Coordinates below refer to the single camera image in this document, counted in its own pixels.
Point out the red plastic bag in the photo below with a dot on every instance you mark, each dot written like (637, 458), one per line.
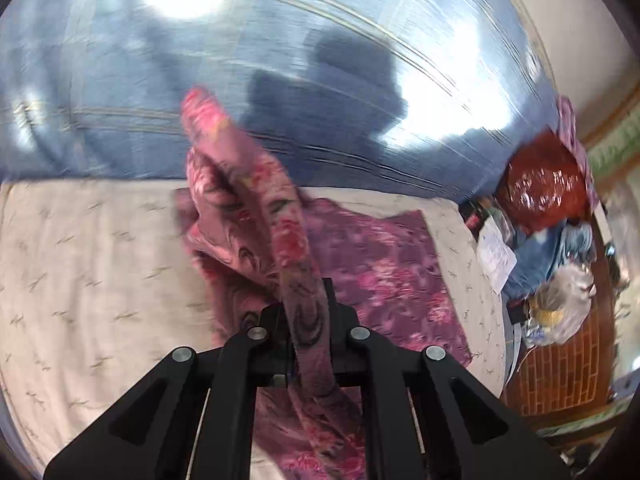
(545, 190)

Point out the blue denim clothes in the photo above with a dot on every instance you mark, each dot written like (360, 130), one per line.
(540, 260)

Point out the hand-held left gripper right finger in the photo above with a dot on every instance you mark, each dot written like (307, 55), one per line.
(350, 355)

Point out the blue plaid quilt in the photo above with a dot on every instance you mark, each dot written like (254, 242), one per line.
(125, 125)

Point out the white paper sheet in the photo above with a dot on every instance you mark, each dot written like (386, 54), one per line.
(495, 255)

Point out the clear plastic bag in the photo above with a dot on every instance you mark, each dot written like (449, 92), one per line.
(570, 290)

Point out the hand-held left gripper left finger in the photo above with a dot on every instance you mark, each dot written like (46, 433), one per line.
(260, 355)

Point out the purple floral shirt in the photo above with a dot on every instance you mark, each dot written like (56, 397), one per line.
(380, 270)

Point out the purple cloth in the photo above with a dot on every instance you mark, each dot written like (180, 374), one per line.
(567, 120)

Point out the white leaf-print bed sheet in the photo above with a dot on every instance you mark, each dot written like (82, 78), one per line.
(100, 270)

